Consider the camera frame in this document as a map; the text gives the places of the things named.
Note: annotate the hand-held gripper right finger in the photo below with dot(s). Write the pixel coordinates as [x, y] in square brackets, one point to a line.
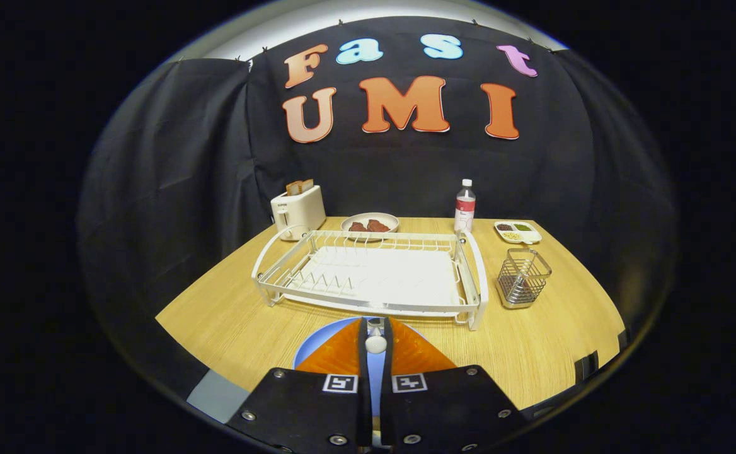
[385, 403]

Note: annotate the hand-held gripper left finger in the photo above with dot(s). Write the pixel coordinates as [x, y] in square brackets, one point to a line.
[364, 403]

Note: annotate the blue plate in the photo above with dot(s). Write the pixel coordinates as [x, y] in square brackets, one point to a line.
[314, 343]

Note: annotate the white divided dish with beans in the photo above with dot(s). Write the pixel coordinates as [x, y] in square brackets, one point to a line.
[528, 236]

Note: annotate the red meat piece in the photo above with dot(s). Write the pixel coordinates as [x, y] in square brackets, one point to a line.
[358, 227]
[379, 226]

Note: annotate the white bowl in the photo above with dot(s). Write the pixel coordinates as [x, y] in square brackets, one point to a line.
[349, 220]

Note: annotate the white toaster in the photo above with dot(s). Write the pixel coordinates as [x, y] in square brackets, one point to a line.
[302, 211]

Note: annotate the black table clamp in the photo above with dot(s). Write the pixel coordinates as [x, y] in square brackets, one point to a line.
[586, 366]
[623, 339]

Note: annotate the clear bottle with red label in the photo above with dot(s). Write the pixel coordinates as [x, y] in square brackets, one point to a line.
[464, 211]

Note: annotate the brown toast slice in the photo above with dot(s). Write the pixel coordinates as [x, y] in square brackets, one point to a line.
[293, 188]
[307, 185]

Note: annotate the black backdrop cloth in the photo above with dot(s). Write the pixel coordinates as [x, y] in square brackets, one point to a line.
[172, 157]

